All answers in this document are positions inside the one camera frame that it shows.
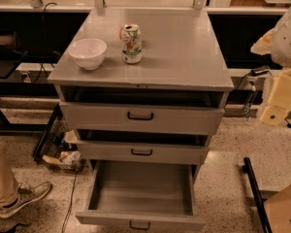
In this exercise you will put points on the black metal cart frame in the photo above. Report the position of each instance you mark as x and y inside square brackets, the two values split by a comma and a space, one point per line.
[259, 201]

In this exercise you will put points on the white bowl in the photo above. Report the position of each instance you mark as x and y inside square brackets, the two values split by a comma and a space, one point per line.
[88, 53]

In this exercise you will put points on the brown cardboard box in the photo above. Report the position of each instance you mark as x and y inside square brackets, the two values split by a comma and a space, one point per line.
[278, 209]

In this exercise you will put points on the grey top drawer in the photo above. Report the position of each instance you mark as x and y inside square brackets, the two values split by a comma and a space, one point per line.
[142, 118]

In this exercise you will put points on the beige trouser leg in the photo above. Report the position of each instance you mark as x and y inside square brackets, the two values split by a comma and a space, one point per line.
[8, 183]

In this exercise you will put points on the black table leg frame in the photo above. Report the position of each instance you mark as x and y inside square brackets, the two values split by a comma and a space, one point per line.
[6, 126]

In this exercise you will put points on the grey bottom drawer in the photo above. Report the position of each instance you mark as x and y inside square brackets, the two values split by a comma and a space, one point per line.
[141, 196]

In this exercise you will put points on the wire basket with trash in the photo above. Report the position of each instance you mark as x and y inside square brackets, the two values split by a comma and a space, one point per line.
[54, 150]

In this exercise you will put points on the grey middle drawer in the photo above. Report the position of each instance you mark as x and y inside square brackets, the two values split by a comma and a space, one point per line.
[142, 152]

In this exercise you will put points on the grey drawer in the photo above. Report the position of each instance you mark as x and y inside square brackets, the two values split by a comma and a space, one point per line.
[142, 118]
[141, 196]
[142, 152]

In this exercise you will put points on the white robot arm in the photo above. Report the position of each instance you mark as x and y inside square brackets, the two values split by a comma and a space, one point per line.
[277, 43]

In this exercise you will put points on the grey metal drawer cabinet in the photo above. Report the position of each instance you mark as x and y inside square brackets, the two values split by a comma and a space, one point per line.
[181, 66]

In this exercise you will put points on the white green drink can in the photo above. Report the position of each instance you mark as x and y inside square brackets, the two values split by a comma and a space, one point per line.
[131, 40]

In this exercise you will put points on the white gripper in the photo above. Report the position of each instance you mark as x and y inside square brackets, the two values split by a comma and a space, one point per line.
[287, 46]

